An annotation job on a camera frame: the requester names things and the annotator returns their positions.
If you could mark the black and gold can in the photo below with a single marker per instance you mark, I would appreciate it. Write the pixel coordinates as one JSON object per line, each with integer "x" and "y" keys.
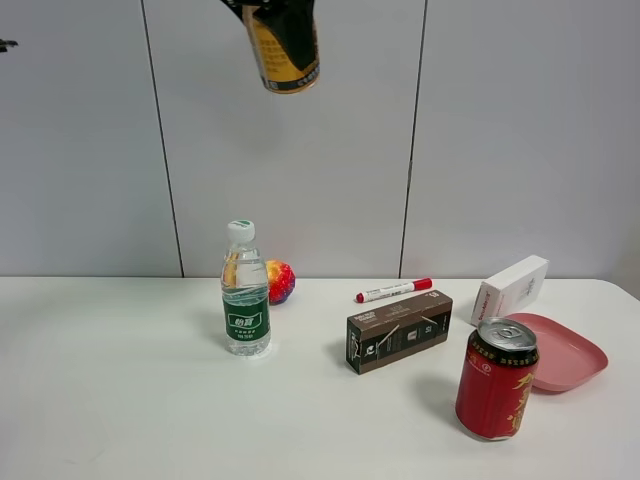
{"x": 284, "y": 40}

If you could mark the red yellow toy ball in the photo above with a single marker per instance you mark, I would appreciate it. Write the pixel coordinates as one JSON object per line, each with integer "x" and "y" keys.
{"x": 281, "y": 281}

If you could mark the red whiteboard marker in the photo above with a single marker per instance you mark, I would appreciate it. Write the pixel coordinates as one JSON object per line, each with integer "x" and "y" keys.
{"x": 394, "y": 290}

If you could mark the brown cardboard box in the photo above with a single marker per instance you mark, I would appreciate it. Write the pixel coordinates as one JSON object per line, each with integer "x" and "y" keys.
{"x": 386, "y": 334}

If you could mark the green-label water bottle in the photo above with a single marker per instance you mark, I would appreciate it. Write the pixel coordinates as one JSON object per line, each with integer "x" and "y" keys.
{"x": 245, "y": 292}

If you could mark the white and red box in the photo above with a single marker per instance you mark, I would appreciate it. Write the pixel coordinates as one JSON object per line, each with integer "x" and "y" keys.
{"x": 510, "y": 290}

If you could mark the red drink can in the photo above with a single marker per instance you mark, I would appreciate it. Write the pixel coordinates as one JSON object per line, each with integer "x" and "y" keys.
{"x": 500, "y": 363}

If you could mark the pink plastic plate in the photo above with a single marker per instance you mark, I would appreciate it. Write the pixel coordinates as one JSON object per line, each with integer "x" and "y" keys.
{"x": 567, "y": 359}

